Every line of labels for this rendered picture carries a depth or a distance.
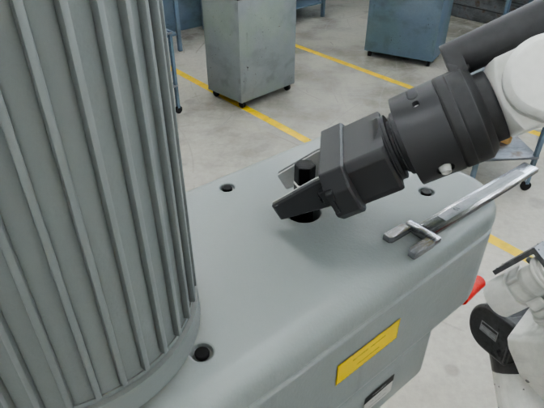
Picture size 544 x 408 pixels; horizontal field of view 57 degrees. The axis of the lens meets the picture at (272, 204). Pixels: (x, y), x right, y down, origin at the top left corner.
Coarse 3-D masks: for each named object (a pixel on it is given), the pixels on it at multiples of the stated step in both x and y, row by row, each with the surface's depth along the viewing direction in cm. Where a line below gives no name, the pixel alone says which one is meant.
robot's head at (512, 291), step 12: (504, 276) 83; (516, 276) 80; (528, 276) 79; (492, 288) 83; (504, 288) 81; (516, 288) 80; (528, 288) 79; (540, 288) 78; (492, 300) 83; (504, 300) 82; (516, 300) 81; (528, 300) 80; (540, 300) 80; (504, 312) 83; (540, 312) 80
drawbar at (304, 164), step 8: (304, 160) 51; (296, 168) 50; (304, 168) 49; (312, 168) 50; (296, 176) 50; (304, 176) 50; (312, 176) 50; (296, 216) 53; (304, 216) 53; (312, 216) 54
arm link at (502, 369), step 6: (516, 312) 100; (522, 312) 100; (492, 360) 102; (492, 366) 102; (498, 366) 100; (504, 366) 99; (510, 366) 98; (498, 372) 100; (504, 372) 99; (510, 372) 98; (516, 372) 98
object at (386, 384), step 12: (420, 348) 62; (396, 360) 58; (408, 360) 61; (420, 360) 64; (384, 372) 57; (396, 372) 60; (408, 372) 63; (372, 384) 56; (384, 384) 59; (396, 384) 62; (360, 396) 56; (372, 396) 58; (384, 396) 61
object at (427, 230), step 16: (512, 176) 58; (528, 176) 58; (480, 192) 55; (496, 192) 55; (448, 208) 53; (464, 208) 53; (400, 224) 51; (416, 224) 51; (432, 224) 51; (448, 224) 51; (432, 240) 48; (416, 256) 47
